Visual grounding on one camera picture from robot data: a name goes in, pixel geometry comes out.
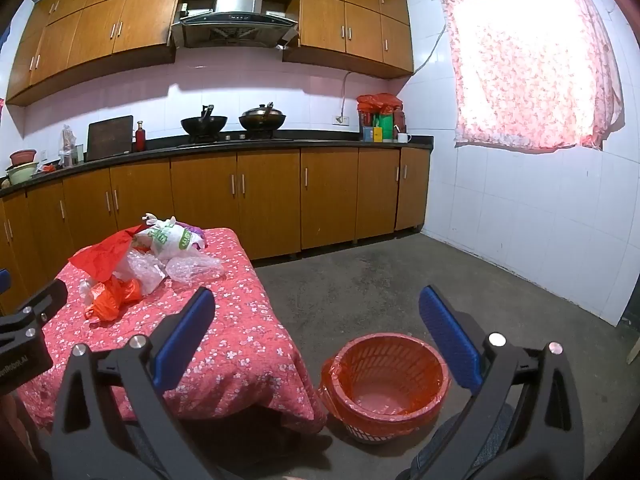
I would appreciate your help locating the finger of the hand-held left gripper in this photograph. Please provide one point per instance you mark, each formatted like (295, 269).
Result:
(45, 297)
(4, 281)

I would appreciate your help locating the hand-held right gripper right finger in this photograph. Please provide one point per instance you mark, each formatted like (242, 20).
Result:
(450, 340)

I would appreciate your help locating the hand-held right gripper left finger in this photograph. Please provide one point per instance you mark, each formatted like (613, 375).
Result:
(185, 330)

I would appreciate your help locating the orange plastic basket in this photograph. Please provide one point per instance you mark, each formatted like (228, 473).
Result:
(400, 425)

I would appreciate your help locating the red floral blanket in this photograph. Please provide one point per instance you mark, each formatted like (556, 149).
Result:
(240, 320)

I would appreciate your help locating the clear plastic bag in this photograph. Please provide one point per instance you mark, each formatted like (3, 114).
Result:
(192, 270)
(142, 272)

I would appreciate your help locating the red plastic bag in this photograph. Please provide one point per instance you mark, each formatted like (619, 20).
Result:
(100, 257)

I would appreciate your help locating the white green-print plastic bag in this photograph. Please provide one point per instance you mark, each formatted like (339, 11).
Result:
(167, 240)

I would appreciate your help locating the red-brown basin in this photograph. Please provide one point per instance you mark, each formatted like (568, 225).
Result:
(22, 156)

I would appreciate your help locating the glass jar with bag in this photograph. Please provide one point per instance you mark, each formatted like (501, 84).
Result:
(69, 152)

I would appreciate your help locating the wooden base cabinets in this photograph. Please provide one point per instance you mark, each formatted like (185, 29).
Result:
(270, 200)

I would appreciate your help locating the dark cutting board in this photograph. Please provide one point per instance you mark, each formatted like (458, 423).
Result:
(110, 137)

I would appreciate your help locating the red bottle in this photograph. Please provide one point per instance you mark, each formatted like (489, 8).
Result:
(140, 139)

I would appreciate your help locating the gas stove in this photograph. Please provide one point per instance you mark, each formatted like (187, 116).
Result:
(235, 136)

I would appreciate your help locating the black open wok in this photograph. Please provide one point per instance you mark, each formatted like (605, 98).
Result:
(202, 124)

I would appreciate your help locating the white mug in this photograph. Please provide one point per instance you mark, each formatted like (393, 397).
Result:
(403, 137)

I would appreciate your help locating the blue box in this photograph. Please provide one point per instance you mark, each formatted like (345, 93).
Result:
(368, 134)

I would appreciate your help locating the green box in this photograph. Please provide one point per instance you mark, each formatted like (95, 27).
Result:
(385, 127)

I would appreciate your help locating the black wok with lid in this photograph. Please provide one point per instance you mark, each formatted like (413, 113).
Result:
(262, 119)

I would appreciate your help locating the black kitchen countertop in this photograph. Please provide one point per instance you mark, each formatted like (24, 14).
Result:
(320, 142)

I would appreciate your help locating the red bag on bottles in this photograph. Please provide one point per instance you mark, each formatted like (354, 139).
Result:
(377, 102)

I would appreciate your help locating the pink floral curtain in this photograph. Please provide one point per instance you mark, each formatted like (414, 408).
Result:
(530, 60)

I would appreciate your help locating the steel range hood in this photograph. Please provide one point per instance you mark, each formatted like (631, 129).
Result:
(235, 22)

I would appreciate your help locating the wall outlet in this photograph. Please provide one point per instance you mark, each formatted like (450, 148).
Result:
(341, 119)

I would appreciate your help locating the wooden wall cabinet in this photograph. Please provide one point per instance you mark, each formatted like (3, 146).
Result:
(345, 20)
(100, 35)

